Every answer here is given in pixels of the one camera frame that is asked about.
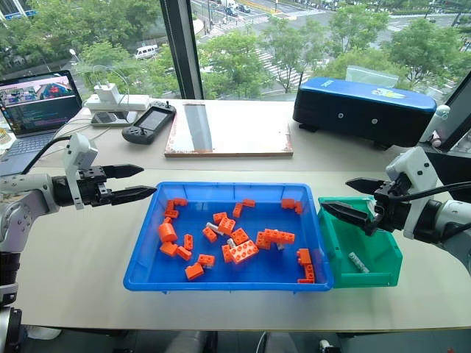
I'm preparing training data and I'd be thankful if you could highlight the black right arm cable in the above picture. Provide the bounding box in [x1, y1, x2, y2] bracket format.
[389, 181, 471, 203]

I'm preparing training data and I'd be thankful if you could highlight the smartphone with dark screen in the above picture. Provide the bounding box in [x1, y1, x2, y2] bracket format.
[89, 110, 139, 128]

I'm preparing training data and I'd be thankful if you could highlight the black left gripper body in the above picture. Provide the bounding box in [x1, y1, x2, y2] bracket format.
[77, 165, 113, 207]

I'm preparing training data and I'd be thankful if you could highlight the white van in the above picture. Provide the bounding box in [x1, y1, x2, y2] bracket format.
[133, 44, 160, 60]

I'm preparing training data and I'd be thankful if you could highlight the wooden board with grey stripe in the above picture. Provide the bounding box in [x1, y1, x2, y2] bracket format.
[163, 101, 294, 160]

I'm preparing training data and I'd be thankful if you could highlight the white power strip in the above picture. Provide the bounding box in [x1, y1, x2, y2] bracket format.
[85, 93, 152, 113]

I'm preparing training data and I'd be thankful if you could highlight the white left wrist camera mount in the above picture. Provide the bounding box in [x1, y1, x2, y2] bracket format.
[61, 132, 99, 211]

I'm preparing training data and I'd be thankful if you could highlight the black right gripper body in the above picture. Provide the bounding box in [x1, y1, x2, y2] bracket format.
[364, 172, 414, 237]

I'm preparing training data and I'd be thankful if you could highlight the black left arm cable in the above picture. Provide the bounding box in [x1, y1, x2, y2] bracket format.
[20, 135, 71, 176]

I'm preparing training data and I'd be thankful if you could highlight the white charger cable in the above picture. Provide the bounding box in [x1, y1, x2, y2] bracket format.
[91, 65, 130, 108]

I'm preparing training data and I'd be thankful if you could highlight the yellow printed package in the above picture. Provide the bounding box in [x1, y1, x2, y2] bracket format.
[0, 127, 18, 156]

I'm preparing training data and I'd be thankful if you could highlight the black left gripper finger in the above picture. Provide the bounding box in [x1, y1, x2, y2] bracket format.
[102, 163, 145, 179]
[110, 185, 158, 207]

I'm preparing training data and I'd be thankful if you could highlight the white plug charger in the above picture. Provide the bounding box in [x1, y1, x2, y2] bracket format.
[93, 82, 121, 103]

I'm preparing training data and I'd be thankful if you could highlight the orange plastic toy brick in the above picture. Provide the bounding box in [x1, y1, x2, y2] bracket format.
[263, 228, 297, 245]

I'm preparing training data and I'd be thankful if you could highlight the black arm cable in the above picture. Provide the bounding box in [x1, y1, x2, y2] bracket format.
[389, 181, 471, 203]
[20, 135, 71, 176]

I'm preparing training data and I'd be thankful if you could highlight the green plastic bin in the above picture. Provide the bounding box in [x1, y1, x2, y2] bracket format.
[317, 196, 403, 289]

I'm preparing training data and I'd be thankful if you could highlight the grey open laptop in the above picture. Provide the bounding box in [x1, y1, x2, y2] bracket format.
[0, 69, 83, 177]

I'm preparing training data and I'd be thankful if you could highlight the blue plastic tray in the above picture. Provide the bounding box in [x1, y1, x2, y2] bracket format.
[122, 180, 335, 294]

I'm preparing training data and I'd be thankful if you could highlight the orange 2x4 plastic building brick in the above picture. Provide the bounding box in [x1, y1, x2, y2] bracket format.
[228, 239, 259, 265]

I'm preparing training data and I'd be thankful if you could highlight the orange rounded building block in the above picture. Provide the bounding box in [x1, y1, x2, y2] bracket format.
[158, 222, 179, 243]

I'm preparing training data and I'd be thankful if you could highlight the black window frame post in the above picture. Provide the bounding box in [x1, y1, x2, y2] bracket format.
[159, 0, 205, 101]

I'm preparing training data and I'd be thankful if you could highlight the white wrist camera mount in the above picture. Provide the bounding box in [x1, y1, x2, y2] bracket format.
[385, 146, 437, 239]
[61, 132, 99, 211]

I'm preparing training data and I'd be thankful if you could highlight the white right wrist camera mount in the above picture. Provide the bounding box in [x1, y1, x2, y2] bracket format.
[385, 146, 437, 239]

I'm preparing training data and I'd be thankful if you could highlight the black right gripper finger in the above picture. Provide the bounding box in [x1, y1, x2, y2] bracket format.
[320, 201, 371, 227]
[345, 177, 386, 196]

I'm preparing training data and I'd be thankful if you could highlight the white bottle with teal print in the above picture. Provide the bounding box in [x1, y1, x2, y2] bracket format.
[419, 104, 452, 149]

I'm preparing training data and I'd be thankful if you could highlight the black case with blue lid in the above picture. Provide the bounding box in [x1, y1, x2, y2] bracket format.
[291, 76, 438, 151]

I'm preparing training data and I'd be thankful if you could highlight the black handheld game console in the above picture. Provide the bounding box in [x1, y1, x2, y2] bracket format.
[121, 100, 177, 146]

